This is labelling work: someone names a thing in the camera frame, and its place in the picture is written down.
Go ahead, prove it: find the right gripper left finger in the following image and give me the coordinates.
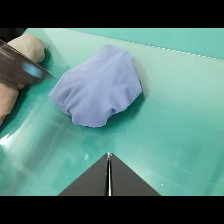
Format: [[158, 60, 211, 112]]
[[58, 152, 110, 197]]

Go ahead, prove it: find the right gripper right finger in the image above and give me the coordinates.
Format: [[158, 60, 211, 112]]
[[108, 152, 161, 197]]

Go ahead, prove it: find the blue garment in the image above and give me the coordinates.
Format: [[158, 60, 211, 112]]
[[48, 44, 144, 129]]

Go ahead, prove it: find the beige garment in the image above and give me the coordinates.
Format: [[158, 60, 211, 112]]
[[6, 33, 46, 65]]

